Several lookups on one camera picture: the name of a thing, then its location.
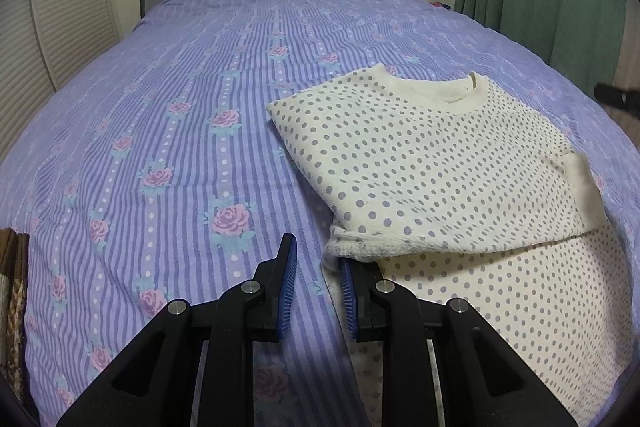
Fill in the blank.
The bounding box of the bed with purple floral bedspread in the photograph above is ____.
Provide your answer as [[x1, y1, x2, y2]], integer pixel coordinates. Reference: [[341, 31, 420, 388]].
[[0, 0, 640, 427]]

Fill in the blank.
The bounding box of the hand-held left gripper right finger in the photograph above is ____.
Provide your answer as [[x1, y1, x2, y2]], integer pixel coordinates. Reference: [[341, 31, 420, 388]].
[[338, 259, 576, 427]]

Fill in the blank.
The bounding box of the brown patterned folded garment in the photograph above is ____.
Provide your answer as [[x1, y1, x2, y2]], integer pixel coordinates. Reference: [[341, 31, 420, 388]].
[[0, 227, 32, 403]]

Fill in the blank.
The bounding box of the white polka dot sweater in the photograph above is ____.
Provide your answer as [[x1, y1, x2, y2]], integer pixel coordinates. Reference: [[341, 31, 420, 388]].
[[266, 63, 638, 427]]

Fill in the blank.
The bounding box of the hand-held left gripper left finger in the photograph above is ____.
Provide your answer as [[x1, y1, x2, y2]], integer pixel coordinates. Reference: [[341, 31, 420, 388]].
[[55, 233, 299, 427]]

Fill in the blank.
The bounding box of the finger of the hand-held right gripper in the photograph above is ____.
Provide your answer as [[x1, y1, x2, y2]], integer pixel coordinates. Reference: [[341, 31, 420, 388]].
[[594, 82, 640, 110]]

